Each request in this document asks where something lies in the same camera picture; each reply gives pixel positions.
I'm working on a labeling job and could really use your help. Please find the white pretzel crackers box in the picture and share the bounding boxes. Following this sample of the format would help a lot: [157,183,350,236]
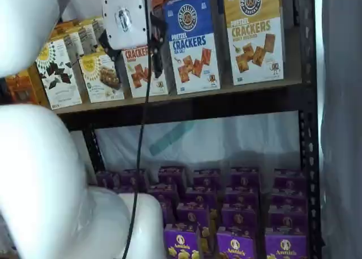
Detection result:
[222,0,285,87]

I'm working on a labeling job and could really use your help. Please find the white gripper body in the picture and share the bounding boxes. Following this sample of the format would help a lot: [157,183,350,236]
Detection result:
[101,0,148,51]

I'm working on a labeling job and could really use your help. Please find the translucent white plastic sheet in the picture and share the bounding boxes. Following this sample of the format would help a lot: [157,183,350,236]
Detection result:
[69,110,302,186]

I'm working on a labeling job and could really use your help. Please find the grey plastic curtain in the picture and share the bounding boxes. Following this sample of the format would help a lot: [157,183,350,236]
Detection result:
[315,0,362,259]

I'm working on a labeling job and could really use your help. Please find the blue sea salt crackers box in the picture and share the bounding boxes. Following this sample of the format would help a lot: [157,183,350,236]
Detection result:
[162,0,222,95]

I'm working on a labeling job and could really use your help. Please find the black cable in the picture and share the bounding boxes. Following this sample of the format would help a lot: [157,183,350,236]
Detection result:
[122,0,151,259]

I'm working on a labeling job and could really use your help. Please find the purple Annie's snack box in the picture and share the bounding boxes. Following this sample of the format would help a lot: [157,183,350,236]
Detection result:
[230,167,260,188]
[185,187,218,206]
[216,227,257,259]
[146,184,181,205]
[221,205,258,229]
[163,223,218,259]
[264,227,308,259]
[193,168,222,189]
[111,185,136,195]
[176,202,218,227]
[96,171,119,189]
[273,169,308,189]
[268,205,308,228]
[157,166,187,186]
[158,201,178,227]
[118,170,150,192]
[270,187,308,208]
[225,186,260,208]

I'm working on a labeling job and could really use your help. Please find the tan wooden shelf board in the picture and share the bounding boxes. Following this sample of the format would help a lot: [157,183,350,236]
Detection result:
[53,77,304,115]

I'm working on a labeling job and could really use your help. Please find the Simple Mills sweet thins box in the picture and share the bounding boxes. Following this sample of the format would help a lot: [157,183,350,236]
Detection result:
[49,29,85,59]
[63,23,98,55]
[36,39,83,110]
[80,16,106,49]

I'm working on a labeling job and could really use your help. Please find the orange cheddar crackers box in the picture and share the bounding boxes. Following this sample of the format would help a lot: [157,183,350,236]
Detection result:
[149,0,187,16]
[121,45,170,98]

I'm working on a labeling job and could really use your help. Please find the plain orange box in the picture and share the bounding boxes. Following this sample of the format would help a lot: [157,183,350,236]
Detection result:
[4,69,42,106]

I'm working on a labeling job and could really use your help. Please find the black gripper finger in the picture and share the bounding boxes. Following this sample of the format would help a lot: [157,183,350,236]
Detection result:
[98,29,122,63]
[146,12,169,79]

